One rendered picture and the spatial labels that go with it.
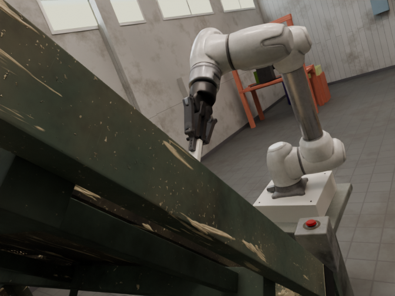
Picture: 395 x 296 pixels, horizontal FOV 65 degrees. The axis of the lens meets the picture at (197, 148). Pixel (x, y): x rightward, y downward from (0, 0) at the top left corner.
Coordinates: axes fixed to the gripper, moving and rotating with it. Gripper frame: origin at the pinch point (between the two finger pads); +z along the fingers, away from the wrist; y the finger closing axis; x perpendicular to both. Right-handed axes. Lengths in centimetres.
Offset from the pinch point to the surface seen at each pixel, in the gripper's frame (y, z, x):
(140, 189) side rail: -27.5, 22.1, -16.2
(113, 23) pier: 106, -349, 300
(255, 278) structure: 23.8, 25.3, -4.9
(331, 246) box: 73, 7, -10
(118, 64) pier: 140, -297, 310
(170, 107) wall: 272, -300, 317
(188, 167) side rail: -18.6, 15.0, -15.5
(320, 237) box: 68, 5, -7
